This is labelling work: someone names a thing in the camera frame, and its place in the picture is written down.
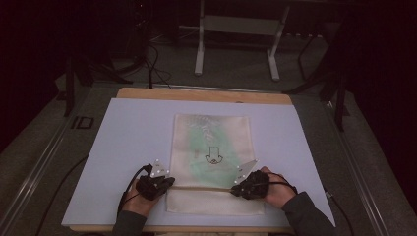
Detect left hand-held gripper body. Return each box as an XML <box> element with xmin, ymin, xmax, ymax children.
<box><xmin>136</xmin><ymin>158</ymin><xmax>171</xmax><ymax>202</ymax></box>

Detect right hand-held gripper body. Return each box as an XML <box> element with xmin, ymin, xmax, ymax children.
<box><xmin>234</xmin><ymin>159</ymin><xmax>270</xmax><ymax>200</ymax></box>

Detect beige mesh zip bag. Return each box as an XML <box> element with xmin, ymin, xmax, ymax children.
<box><xmin>164</xmin><ymin>113</ymin><xmax>266</xmax><ymax>216</ymax></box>

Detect person's left hand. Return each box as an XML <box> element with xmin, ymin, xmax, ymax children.
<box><xmin>123</xmin><ymin>186</ymin><xmax>161</xmax><ymax>217</ymax></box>

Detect person's right hand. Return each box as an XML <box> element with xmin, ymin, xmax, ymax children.
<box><xmin>260</xmin><ymin>166</ymin><xmax>298</xmax><ymax>209</ymax></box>

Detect green garment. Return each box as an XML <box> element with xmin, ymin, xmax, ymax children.
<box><xmin>186</xmin><ymin>121</ymin><xmax>244</xmax><ymax>188</ymax></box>

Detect pale blue table mat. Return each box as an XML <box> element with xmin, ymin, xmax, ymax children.
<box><xmin>61</xmin><ymin>97</ymin><xmax>336</xmax><ymax>229</ymax></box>

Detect wooden table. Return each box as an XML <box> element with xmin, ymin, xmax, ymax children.
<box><xmin>69</xmin><ymin>87</ymin><xmax>305</xmax><ymax>234</ymax></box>

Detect black tripod stand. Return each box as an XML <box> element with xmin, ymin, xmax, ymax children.
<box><xmin>283</xmin><ymin>30</ymin><xmax>350</xmax><ymax>133</ymax></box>
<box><xmin>55</xmin><ymin>45</ymin><xmax>134</xmax><ymax>118</ymax></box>

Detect white metal stand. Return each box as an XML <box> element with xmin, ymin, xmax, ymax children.
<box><xmin>193</xmin><ymin>0</ymin><xmax>292</xmax><ymax>82</ymax></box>

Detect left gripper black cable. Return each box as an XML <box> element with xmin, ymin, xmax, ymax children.
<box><xmin>33</xmin><ymin>156</ymin><xmax>153</xmax><ymax>236</ymax></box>

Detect black rectangular floor frame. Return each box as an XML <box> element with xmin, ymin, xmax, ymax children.
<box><xmin>71</xmin><ymin>115</ymin><xmax>95</xmax><ymax>130</ymax></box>

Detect aluminium floor rail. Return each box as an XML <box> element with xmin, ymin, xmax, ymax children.
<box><xmin>323</xmin><ymin>99</ymin><xmax>391</xmax><ymax>236</ymax></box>
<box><xmin>0</xmin><ymin>116</ymin><xmax>78</xmax><ymax>236</ymax></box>

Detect black floor cables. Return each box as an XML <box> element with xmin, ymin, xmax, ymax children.
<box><xmin>142</xmin><ymin>40</ymin><xmax>173</xmax><ymax>90</ymax></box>

